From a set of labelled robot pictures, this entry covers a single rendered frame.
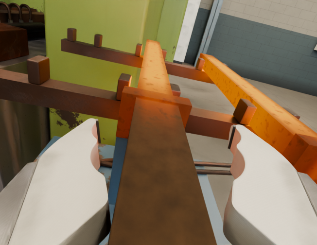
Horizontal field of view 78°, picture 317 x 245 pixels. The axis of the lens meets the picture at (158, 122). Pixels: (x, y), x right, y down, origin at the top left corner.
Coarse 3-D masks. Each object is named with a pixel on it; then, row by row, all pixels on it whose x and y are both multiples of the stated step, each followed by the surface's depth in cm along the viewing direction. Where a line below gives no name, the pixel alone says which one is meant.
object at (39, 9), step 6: (0, 0) 80; (6, 0) 80; (12, 0) 80; (18, 0) 79; (24, 0) 79; (30, 0) 79; (36, 0) 79; (42, 0) 79; (30, 6) 80; (36, 6) 80; (42, 6) 80; (42, 12) 81
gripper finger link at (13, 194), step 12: (24, 168) 8; (12, 180) 7; (24, 180) 7; (0, 192) 7; (12, 192) 7; (24, 192) 7; (0, 204) 6; (12, 204) 6; (0, 216) 6; (12, 216) 6; (0, 228) 5; (12, 228) 6; (0, 240) 5
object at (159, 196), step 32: (160, 64) 24; (128, 96) 12; (160, 96) 13; (128, 128) 13; (160, 128) 10; (128, 160) 7; (160, 160) 8; (192, 160) 8; (128, 192) 6; (160, 192) 6; (192, 192) 6; (128, 224) 5; (160, 224) 5; (192, 224) 5
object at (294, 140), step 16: (208, 64) 36; (224, 64) 36; (224, 80) 28; (240, 80) 27; (240, 96) 22; (256, 96) 21; (256, 112) 19; (272, 112) 17; (288, 112) 18; (256, 128) 18; (272, 128) 16; (288, 128) 15; (304, 128) 16; (272, 144) 16; (288, 144) 13; (304, 144) 12; (288, 160) 13; (304, 160) 12
